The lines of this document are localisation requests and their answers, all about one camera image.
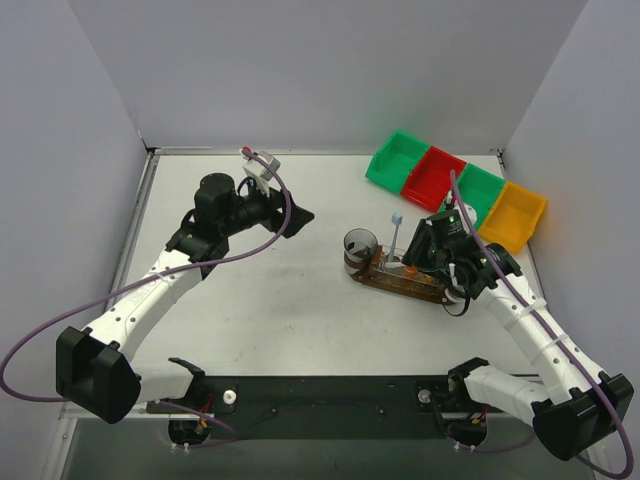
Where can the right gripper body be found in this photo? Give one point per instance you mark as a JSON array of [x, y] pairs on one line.
[[420, 245]]

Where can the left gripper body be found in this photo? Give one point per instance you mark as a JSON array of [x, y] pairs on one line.
[[279, 216]]

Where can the white toothbrush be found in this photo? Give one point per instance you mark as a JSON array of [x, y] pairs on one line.
[[393, 268]]

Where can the clear acrylic toothbrush rack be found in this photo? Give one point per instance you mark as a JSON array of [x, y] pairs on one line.
[[396, 277]]

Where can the light blue toothbrush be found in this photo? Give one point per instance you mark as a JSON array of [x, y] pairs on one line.
[[396, 220]]

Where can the clear glass cup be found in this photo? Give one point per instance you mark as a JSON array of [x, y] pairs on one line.
[[455, 295]]

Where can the grey glass cup with holder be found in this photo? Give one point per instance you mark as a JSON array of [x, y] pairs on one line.
[[359, 246]]

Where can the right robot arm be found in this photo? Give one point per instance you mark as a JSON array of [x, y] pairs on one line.
[[575, 403]]

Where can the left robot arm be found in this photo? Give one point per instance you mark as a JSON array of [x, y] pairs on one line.
[[93, 365]]

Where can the brown oval wooden tray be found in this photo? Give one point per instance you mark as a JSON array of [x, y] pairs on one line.
[[371, 268]]

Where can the red bin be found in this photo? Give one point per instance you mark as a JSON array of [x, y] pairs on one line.
[[429, 181]]

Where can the green bin with cups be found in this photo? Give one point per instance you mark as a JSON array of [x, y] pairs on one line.
[[479, 189]]

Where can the yellow bin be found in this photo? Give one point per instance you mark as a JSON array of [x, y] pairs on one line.
[[513, 218]]

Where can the green bin with toothbrushes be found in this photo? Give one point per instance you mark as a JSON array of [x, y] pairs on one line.
[[391, 165]]

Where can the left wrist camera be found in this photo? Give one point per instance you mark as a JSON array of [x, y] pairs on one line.
[[258, 172]]

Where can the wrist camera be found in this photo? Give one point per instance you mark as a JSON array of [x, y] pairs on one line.
[[258, 172], [466, 210]]

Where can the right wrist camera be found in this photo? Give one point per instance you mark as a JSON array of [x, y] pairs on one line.
[[466, 210]]

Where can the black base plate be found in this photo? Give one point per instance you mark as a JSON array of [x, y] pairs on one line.
[[260, 421]]

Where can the aluminium frame rail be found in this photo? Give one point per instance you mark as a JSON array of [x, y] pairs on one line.
[[325, 400]]

